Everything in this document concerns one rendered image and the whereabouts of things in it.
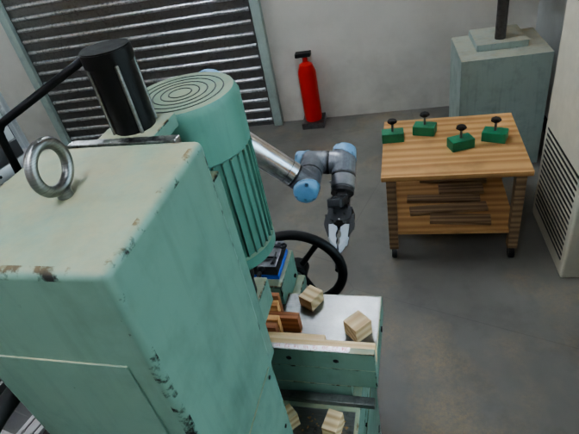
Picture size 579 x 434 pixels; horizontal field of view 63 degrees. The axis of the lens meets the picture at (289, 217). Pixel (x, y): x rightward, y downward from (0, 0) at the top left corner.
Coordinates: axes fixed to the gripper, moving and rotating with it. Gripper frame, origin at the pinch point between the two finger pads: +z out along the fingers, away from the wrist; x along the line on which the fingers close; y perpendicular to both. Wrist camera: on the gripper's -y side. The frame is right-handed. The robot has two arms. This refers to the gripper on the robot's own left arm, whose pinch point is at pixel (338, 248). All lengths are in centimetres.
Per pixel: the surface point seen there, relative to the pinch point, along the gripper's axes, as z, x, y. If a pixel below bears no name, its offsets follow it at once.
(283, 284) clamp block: 17.0, 8.5, -23.5
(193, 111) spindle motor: 7, 6, -81
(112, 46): 8, 10, -95
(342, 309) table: 21.6, -5.6, -20.0
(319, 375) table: 37.2, -2.3, -25.4
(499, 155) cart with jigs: -71, -58, 77
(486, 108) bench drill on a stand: -129, -61, 125
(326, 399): 41.6, -3.6, -21.7
